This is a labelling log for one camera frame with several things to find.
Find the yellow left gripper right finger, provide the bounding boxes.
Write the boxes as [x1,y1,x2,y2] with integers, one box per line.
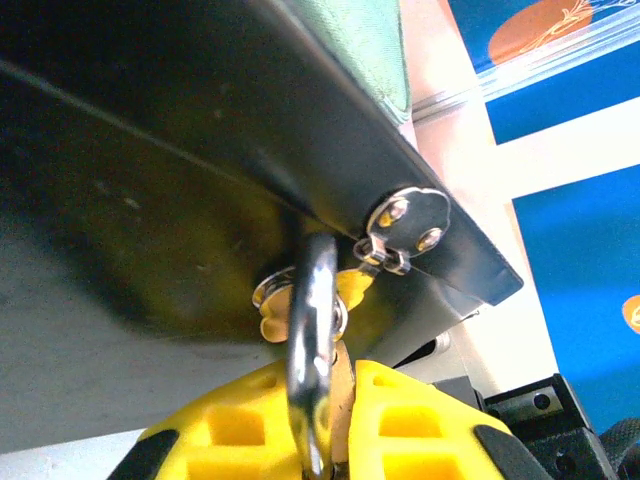
[348,359,551,480]

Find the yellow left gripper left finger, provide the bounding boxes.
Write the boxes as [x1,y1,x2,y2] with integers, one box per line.
[107,360,304,480]

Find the black starry night print box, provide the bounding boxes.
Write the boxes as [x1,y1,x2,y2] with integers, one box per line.
[0,0,525,455]

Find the blue poster orange dot leaves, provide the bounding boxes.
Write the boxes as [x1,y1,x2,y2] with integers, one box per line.
[512,164,640,436]

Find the mint green zip case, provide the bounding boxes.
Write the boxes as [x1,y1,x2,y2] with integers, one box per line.
[294,0,414,126]

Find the blue poster orange circle fern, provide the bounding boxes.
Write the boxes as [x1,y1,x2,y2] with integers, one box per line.
[447,0,640,76]

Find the aluminium frame post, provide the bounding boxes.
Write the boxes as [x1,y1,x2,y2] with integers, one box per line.
[412,9,640,121]

